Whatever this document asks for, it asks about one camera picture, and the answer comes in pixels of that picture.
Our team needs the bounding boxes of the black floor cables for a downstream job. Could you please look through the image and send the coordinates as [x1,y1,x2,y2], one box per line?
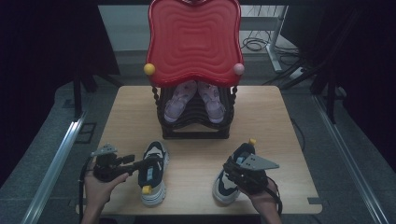
[241,36,300,58]

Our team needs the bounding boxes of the red and black shoe rack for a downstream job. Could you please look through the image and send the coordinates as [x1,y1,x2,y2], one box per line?
[143,0,246,140]

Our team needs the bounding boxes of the person's left hand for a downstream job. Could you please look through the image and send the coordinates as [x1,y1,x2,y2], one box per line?
[84,171,130,206]

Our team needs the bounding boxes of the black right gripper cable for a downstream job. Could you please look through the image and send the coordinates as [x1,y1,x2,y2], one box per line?
[265,175,284,217]

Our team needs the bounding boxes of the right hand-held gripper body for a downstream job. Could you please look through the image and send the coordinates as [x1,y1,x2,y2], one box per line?
[228,153,280,194]

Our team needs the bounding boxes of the black stand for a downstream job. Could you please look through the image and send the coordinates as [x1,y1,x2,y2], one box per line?
[72,66,122,119]
[311,71,339,124]

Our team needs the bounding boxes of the white power strip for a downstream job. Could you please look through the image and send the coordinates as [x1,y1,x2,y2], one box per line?
[289,65,305,81]

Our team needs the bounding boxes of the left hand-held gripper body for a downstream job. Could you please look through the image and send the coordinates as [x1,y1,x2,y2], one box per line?
[91,143,132,183]

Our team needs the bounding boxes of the person's right hand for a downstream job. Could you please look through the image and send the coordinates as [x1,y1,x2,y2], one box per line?
[246,181,279,207]

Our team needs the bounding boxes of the aluminium rail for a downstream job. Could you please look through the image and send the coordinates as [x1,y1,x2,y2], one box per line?
[312,93,390,224]
[20,113,89,224]

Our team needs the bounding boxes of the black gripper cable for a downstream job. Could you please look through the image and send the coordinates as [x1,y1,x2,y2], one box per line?
[78,156,95,224]
[265,175,284,217]

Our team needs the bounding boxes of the grey metal desk frame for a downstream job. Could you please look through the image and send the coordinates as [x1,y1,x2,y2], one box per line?
[239,5,289,74]

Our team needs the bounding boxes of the black curtain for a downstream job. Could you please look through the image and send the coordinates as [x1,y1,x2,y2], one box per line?
[0,0,120,188]
[281,0,396,172]

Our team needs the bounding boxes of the purple sandal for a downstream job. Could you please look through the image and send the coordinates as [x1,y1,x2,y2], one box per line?
[198,80,227,124]
[163,79,198,124]

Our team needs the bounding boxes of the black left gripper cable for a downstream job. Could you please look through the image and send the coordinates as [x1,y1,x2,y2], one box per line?
[78,156,95,224]

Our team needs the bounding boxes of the navy and white sneaker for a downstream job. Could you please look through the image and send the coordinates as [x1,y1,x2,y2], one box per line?
[212,138,258,205]
[137,140,171,207]

